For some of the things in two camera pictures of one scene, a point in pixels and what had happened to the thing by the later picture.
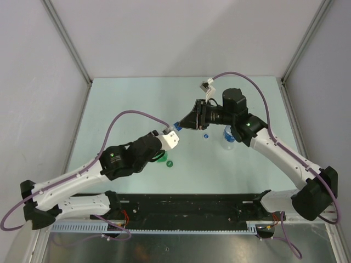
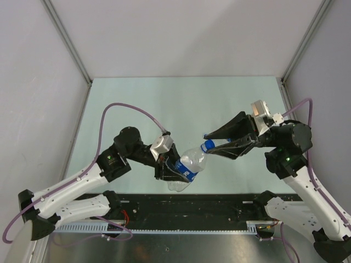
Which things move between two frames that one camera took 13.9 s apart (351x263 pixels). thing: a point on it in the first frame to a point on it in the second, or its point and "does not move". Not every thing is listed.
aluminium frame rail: x=186 y=211 does not move
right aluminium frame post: x=319 y=15 does not move
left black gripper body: x=140 y=167 to x=159 y=167
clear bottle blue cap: x=177 y=126 to x=191 y=162
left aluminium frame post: x=64 y=34 does not move
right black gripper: x=197 y=118 to x=245 y=132
